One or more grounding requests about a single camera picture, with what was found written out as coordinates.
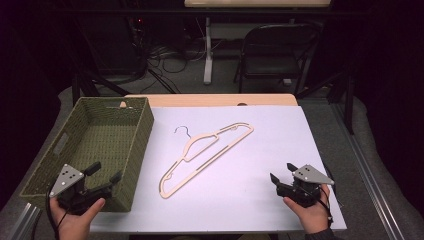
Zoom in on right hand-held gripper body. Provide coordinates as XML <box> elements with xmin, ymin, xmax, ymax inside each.
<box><xmin>275</xmin><ymin>164</ymin><xmax>335</xmax><ymax>209</ymax></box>

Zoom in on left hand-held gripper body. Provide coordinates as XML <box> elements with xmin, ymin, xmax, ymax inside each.
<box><xmin>49</xmin><ymin>163</ymin><xmax>113</xmax><ymax>216</ymax></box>

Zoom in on person's right hand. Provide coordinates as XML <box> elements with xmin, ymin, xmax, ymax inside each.
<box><xmin>282</xmin><ymin>183</ymin><xmax>332</xmax><ymax>235</ymax></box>

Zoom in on person's left hand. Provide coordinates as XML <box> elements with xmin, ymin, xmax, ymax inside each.
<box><xmin>49</xmin><ymin>197</ymin><xmax>106</xmax><ymax>240</ymax></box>

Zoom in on green woven basket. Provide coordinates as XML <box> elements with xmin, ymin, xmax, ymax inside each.
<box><xmin>19</xmin><ymin>96</ymin><xmax>155</xmax><ymax>213</ymax></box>

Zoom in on white board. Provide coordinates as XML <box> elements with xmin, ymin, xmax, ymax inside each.
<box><xmin>89</xmin><ymin>105</ymin><xmax>348</xmax><ymax>234</ymax></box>

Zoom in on beige clothes hanger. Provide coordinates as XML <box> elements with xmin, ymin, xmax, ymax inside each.
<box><xmin>158</xmin><ymin>121</ymin><xmax>255</xmax><ymax>200</ymax></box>

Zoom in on black metal stand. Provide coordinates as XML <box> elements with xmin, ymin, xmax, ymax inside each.
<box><xmin>295</xmin><ymin>66</ymin><xmax>356</xmax><ymax>136</ymax></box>
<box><xmin>71</xmin><ymin>71</ymin><xmax>132</xmax><ymax>107</ymax></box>

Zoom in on black folding chair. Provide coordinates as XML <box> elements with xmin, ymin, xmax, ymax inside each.
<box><xmin>232</xmin><ymin>22</ymin><xmax>324</xmax><ymax>96</ymax></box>

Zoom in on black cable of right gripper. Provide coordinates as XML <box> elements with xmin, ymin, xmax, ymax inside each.
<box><xmin>313</xmin><ymin>166</ymin><xmax>345</xmax><ymax>228</ymax></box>

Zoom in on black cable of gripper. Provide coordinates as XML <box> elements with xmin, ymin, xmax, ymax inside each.
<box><xmin>313</xmin><ymin>166</ymin><xmax>345</xmax><ymax>228</ymax></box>
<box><xmin>44</xmin><ymin>189</ymin><xmax>71</xmax><ymax>240</ymax></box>

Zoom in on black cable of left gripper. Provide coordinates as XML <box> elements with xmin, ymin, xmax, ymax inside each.
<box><xmin>44</xmin><ymin>189</ymin><xmax>71</xmax><ymax>240</ymax></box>

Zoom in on aluminium rail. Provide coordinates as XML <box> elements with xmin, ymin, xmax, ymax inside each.
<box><xmin>330</xmin><ymin>103</ymin><xmax>408</xmax><ymax>240</ymax></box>
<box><xmin>6</xmin><ymin>202</ymin><xmax>42</xmax><ymax>240</ymax></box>

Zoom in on bundle of floor cables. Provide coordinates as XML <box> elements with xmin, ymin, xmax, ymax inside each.
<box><xmin>129</xmin><ymin>18</ymin><xmax>214</xmax><ymax>95</ymax></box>

